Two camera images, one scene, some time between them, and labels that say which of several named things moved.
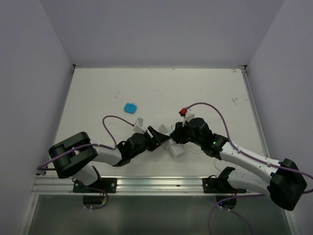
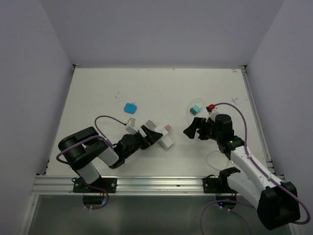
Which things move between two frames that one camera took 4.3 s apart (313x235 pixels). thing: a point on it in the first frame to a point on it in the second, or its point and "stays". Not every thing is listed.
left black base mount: [106, 184] stays
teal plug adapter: [169, 129] to [194, 110]
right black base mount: [220, 185] stays
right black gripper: [178, 134] to [190, 131]
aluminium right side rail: [244, 69] stays
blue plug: [130, 108] stays
